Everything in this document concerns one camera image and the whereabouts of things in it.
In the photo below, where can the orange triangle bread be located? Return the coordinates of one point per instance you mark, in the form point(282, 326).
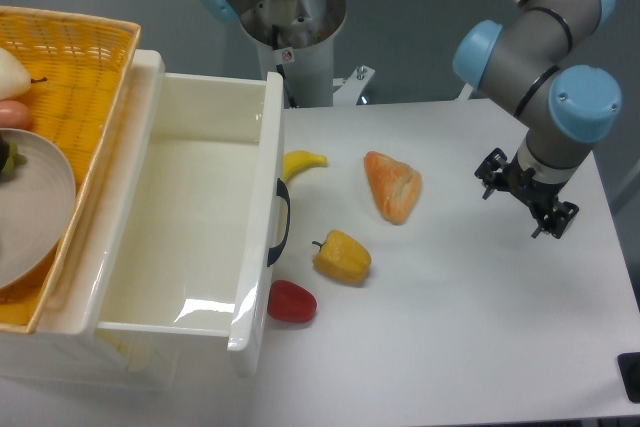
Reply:
point(395, 186)

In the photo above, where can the yellow woven basket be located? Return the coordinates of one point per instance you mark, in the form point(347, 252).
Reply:
point(86, 61)

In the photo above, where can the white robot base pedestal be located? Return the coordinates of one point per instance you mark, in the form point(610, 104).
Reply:
point(295, 39)

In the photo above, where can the black corner object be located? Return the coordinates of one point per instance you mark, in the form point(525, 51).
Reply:
point(629, 367)

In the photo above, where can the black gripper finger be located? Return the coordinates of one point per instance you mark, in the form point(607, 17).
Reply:
point(553, 219)
point(491, 174)

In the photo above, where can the white pear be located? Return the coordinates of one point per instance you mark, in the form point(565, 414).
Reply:
point(14, 77)

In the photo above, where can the dark blue drawer handle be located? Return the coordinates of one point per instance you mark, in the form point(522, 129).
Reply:
point(284, 220)

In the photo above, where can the grey plate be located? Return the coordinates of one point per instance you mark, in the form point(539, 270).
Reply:
point(37, 201)

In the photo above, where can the white open drawer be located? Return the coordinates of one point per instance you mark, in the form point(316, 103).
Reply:
point(193, 263)

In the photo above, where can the yellow bell pepper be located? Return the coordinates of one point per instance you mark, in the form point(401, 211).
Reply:
point(342, 258)

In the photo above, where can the yellow banana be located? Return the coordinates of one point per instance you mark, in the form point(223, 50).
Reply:
point(298, 161)

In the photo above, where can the red bell pepper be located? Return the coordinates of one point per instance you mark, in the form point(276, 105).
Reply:
point(290, 302)

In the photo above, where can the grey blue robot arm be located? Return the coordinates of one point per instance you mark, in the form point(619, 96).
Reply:
point(566, 111)

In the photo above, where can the white drawer cabinet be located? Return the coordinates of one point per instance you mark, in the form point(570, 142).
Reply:
point(69, 345)

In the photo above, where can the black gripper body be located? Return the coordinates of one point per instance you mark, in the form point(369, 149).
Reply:
point(526, 189)

